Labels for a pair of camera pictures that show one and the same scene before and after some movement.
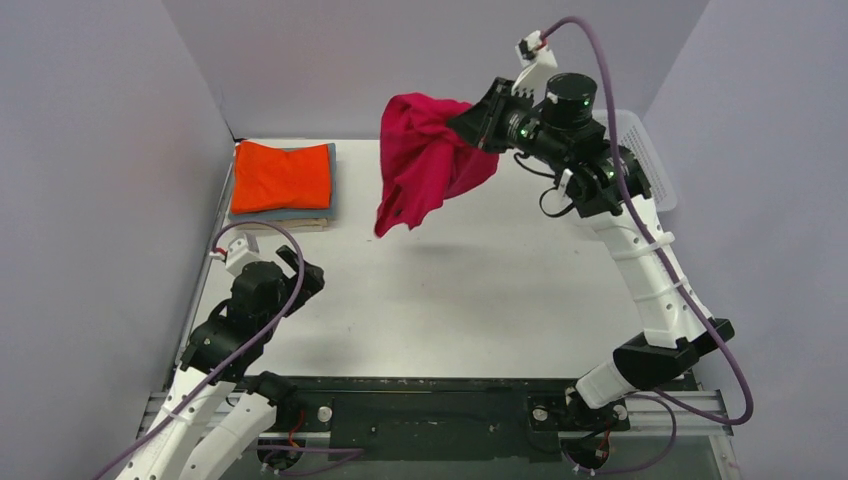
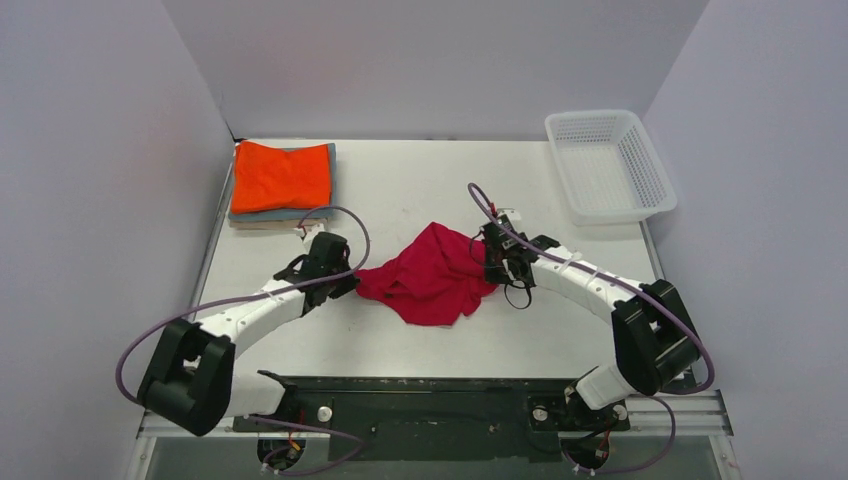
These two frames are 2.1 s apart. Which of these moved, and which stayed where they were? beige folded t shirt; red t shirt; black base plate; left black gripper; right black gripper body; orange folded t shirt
Moved: red t shirt; right black gripper body; left black gripper
Stayed: orange folded t shirt; black base plate; beige folded t shirt
